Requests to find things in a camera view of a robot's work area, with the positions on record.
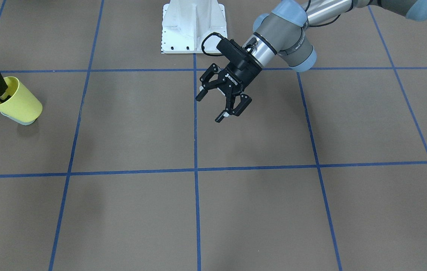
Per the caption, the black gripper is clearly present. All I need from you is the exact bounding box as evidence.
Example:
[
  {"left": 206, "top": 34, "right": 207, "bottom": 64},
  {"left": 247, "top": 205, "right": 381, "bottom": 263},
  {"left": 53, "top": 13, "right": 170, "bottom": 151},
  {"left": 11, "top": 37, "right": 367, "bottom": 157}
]
[{"left": 195, "top": 53, "right": 263, "bottom": 122}]

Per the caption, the yellow plastic cup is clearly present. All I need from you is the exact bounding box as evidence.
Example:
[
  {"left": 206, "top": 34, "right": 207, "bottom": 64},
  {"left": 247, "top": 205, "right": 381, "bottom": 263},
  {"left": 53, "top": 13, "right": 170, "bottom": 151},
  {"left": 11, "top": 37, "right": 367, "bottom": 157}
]
[{"left": 0, "top": 76, "right": 43, "bottom": 122}]

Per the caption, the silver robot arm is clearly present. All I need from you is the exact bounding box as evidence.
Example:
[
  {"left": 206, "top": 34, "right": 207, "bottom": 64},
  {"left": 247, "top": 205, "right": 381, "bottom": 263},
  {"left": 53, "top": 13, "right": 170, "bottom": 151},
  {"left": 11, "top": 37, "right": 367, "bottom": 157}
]
[{"left": 195, "top": 0, "right": 427, "bottom": 122}]

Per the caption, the green plastic cup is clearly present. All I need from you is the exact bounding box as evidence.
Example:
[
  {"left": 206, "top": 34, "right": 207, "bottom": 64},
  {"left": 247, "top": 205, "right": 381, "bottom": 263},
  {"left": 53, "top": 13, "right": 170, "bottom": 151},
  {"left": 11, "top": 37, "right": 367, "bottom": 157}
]
[{"left": 4, "top": 114, "right": 38, "bottom": 126}]

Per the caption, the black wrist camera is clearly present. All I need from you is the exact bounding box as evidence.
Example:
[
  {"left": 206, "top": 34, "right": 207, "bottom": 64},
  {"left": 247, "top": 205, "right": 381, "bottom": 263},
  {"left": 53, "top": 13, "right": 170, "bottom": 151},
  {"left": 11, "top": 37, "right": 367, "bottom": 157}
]
[{"left": 216, "top": 38, "right": 250, "bottom": 69}]

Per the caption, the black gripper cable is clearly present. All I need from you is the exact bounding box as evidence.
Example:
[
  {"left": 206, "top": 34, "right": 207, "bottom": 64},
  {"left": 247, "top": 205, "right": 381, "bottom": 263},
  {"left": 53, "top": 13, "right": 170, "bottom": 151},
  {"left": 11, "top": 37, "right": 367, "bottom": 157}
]
[{"left": 201, "top": 32, "right": 224, "bottom": 57}]

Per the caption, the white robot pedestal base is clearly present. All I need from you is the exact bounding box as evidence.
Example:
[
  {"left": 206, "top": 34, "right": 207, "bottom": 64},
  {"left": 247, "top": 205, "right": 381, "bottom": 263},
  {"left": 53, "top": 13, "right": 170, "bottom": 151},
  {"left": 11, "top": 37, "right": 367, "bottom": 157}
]
[{"left": 161, "top": 0, "right": 228, "bottom": 55}]

